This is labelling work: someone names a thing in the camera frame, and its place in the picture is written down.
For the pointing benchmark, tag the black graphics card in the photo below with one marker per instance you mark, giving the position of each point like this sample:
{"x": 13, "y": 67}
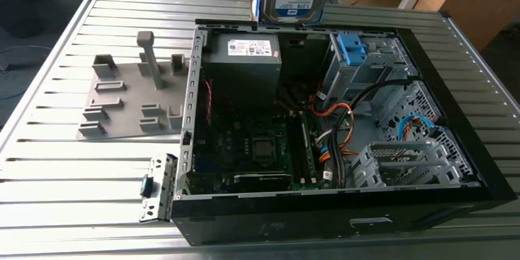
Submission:
{"x": 264, "y": 181}

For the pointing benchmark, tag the grey power supply unit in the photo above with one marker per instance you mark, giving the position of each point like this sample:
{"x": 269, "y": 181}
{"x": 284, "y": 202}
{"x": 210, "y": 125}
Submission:
{"x": 242, "y": 80}

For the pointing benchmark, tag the dark office chair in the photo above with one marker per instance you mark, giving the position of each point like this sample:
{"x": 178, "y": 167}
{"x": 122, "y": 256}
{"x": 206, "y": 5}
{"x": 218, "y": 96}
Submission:
{"x": 21, "y": 25}

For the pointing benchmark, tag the grey metal disk bay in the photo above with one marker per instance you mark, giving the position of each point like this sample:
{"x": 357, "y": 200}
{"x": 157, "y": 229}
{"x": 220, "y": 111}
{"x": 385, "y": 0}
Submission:
{"x": 366, "y": 174}

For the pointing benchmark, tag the grey metal drive cage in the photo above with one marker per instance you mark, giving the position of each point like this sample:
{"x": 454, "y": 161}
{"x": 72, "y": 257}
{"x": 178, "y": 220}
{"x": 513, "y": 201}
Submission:
{"x": 357, "y": 74}

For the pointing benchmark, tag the blue plastic drive latch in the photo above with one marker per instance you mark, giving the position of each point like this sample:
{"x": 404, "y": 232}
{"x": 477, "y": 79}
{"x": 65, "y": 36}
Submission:
{"x": 350, "y": 48}

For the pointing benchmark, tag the black open PC case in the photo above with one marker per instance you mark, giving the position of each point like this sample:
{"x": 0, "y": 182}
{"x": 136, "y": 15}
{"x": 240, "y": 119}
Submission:
{"x": 284, "y": 220}

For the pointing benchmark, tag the CPU socket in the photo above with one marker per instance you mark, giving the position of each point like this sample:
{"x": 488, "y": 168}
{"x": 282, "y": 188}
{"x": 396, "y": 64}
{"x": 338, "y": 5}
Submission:
{"x": 253, "y": 150}

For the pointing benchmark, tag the black round fan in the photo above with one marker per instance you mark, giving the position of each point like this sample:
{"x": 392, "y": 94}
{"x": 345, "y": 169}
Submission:
{"x": 300, "y": 89}

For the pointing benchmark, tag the green motherboard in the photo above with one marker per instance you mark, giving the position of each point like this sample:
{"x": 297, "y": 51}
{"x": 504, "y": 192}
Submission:
{"x": 226, "y": 144}

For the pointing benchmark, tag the hinged metal slot bracket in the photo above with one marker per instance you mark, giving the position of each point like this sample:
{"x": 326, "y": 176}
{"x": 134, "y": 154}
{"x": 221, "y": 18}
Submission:
{"x": 164, "y": 181}

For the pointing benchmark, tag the grey plastic parts rack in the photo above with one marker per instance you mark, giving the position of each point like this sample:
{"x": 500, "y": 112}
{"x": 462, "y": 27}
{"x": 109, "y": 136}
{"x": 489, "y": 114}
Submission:
{"x": 129, "y": 111}

